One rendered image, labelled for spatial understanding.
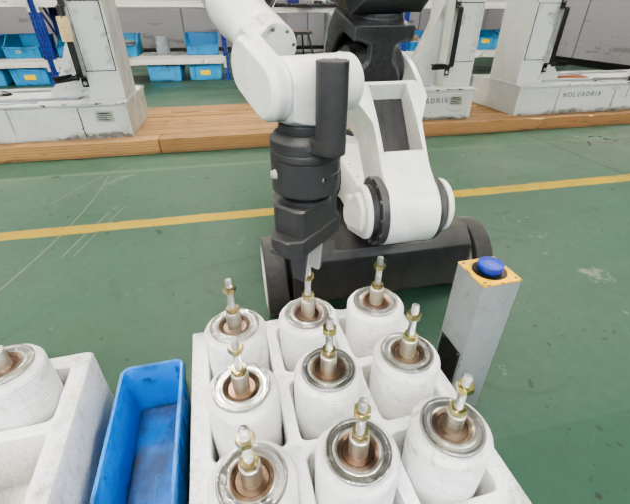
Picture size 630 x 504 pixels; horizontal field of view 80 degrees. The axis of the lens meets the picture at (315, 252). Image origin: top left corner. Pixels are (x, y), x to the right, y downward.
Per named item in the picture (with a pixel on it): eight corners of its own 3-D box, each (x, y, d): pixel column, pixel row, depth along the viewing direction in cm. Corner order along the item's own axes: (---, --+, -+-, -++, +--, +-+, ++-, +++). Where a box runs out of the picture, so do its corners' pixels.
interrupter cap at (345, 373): (304, 397, 48) (304, 394, 48) (297, 353, 54) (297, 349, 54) (362, 389, 49) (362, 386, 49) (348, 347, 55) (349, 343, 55)
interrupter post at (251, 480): (268, 479, 40) (266, 462, 38) (250, 497, 38) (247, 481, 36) (253, 463, 41) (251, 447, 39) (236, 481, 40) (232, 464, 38)
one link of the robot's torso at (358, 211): (312, 141, 111) (365, 186, 69) (377, 137, 114) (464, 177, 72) (314, 192, 118) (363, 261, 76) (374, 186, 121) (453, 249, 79)
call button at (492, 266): (470, 267, 62) (472, 257, 61) (491, 264, 63) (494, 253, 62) (485, 281, 59) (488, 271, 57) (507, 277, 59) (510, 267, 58)
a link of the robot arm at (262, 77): (269, 135, 41) (220, 69, 47) (335, 124, 45) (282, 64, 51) (278, 79, 36) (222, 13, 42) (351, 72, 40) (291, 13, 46)
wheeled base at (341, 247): (259, 207, 146) (251, 118, 128) (385, 195, 155) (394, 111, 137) (281, 317, 93) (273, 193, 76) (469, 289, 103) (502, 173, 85)
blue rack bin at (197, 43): (188, 51, 461) (185, 32, 450) (220, 51, 468) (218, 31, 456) (185, 55, 420) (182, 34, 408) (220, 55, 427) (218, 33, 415)
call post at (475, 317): (426, 384, 80) (456, 262, 63) (456, 377, 81) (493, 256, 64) (444, 413, 74) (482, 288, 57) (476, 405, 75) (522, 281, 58)
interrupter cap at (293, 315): (340, 319, 60) (340, 316, 60) (299, 337, 57) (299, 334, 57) (315, 294, 66) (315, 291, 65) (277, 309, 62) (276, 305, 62)
